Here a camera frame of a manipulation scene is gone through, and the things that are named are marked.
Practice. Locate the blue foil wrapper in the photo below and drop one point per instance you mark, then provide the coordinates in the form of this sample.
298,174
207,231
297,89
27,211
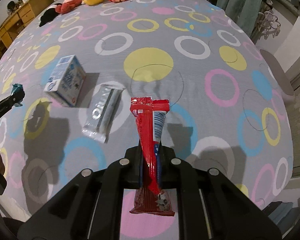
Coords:
17,94

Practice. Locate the black plush toy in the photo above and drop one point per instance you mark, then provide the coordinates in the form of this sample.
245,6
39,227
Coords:
49,15

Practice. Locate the blue white milk carton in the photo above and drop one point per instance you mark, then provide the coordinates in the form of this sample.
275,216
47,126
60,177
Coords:
66,81

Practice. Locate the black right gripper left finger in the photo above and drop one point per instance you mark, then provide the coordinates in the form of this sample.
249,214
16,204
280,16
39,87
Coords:
90,205

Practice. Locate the silver white snack wrapper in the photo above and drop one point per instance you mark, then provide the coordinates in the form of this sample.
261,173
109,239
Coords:
100,111

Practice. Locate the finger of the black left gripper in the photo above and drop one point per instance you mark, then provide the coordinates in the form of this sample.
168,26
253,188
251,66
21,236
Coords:
6,105

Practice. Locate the yellow wooden desk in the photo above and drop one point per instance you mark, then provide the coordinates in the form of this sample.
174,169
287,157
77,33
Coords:
14,24

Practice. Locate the red snack wrapper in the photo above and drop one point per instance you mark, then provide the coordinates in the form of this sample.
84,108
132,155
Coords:
150,117

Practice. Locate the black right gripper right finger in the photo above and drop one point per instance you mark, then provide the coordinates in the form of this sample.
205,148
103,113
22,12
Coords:
210,206

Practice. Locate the circle patterned grey bedsheet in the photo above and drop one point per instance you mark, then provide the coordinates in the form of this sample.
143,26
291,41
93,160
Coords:
226,108

